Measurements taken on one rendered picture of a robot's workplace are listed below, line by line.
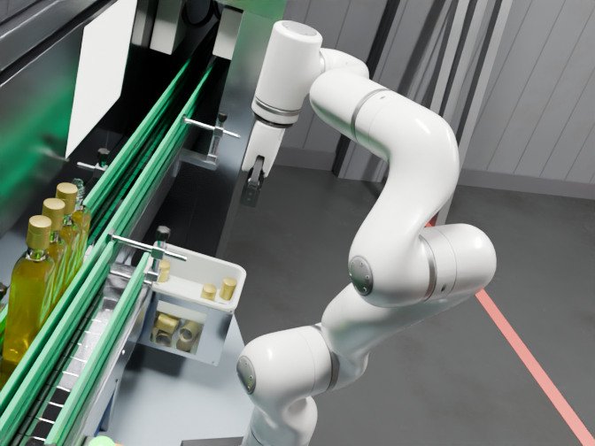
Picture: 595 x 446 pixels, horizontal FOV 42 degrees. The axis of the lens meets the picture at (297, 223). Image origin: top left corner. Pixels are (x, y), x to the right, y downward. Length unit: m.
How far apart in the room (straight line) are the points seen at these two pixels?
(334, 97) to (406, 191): 0.21
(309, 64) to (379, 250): 0.43
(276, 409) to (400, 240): 0.46
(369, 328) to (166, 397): 0.80
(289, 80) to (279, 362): 0.46
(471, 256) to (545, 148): 4.39
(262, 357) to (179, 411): 0.56
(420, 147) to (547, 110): 4.27
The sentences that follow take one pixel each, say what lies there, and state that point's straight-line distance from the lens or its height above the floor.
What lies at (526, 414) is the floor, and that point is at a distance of 3.53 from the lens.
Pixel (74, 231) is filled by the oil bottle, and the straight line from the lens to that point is 1.41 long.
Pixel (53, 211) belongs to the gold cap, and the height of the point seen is 1.33.
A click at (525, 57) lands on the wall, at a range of 4.98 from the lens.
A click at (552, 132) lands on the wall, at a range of 5.39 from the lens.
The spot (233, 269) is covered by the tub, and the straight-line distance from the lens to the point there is 1.84.
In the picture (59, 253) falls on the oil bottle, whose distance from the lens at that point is 1.36.
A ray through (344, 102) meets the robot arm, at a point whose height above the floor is 1.65.
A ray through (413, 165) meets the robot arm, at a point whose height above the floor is 1.65.
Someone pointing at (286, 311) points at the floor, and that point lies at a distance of 3.45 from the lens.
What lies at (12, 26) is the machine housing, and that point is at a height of 1.56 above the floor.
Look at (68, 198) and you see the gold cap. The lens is 1.37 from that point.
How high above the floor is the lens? 2.05
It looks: 30 degrees down
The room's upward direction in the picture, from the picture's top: 19 degrees clockwise
